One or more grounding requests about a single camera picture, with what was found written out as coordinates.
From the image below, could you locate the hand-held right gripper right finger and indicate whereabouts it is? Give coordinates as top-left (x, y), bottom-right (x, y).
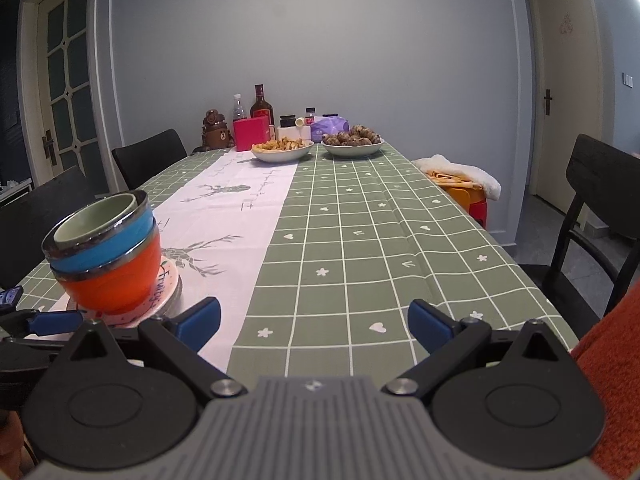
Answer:
top-left (381, 299), bottom-right (567, 401)

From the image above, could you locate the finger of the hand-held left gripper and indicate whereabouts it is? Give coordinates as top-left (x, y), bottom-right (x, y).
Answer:
top-left (0, 309), bottom-right (85, 339)
top-left (0, 286), bottom-right (25, 312)

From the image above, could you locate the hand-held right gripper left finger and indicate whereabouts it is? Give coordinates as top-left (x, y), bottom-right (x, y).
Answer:
top-left (69, 296), bottom-right (247, 401)

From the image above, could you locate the white painted fruit plate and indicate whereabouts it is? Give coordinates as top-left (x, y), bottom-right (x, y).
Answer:
top-left (65, 255), bottom-right (182, 329)

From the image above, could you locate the orange steel-lined bowl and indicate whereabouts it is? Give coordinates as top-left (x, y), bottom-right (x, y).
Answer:
top-left (50, 230), bottom-right (164, 314)

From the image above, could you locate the blue steel-lined bowl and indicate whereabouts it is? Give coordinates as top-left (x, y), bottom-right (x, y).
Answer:
top-left (41, 191), bottom-right (157, 274)

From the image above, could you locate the green ceramic bowl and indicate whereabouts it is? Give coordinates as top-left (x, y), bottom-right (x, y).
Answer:
top-left (52, 194), bottom-right (140, 251)

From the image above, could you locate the green checked tablecloth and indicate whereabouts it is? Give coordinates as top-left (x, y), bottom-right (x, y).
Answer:
top-left (10, 140), bottom-right (582, 382)

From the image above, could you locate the black wooden chair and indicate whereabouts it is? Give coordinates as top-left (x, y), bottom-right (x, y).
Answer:
top-left (111, 129), bottom-right (189, 191)
top-left (0, 166), bottom-right (94, 292)
top-left (517, 134), bottom-right (640, 342)

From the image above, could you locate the white side cabinet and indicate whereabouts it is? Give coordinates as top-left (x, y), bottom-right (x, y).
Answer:
top-left (0, 177), bottom-right (35, 206)

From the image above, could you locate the orange plastic stool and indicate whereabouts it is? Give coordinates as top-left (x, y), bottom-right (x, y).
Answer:
top-left (439, 184), bottom-right (489, 229)

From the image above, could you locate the white fleece cloth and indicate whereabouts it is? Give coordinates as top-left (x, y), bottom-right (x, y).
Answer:
top-left (411, 154), bottom-right (502, 200)

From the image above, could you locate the white bowl of fries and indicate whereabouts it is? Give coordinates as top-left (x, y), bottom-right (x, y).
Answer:
top-left (251, 137), bottom-right (315, 164)

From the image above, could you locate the brown bear bottle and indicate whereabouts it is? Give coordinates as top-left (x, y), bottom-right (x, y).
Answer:
top-left (192, 109), bottom-right (232, 154)

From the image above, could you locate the white bowl of chestnuts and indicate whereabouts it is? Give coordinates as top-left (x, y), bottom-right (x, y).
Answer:
top-left (321, 126), bottom-right (386, 160)

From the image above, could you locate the orange knit clothing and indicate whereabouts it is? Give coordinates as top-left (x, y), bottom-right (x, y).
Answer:
top-left (570, 285), bottom-right (640, 480)

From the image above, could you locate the pink box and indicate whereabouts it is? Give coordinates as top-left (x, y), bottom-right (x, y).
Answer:
top-left (233, 116), bottom-right (271, 152)

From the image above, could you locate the white tray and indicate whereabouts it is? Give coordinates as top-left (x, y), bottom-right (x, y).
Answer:
top-left (269, 124), bottom-right (314, 142)

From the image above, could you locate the purple plastic bag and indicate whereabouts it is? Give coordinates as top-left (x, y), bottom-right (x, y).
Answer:
top-left (311, 115), bottom-right (349, 142)

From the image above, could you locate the dark glass liquor bottle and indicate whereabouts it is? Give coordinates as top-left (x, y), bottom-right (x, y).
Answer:
top-left (249, 84), bottom-right (275, 126)

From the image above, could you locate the white glass-paned door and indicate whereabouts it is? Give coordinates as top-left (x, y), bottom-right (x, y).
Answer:
top-left (20, 0), bottom-right (119, 197)

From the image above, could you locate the cream plain door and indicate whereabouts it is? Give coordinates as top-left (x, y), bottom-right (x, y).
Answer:
top-left (527, 0), bottom-right (606, 212)

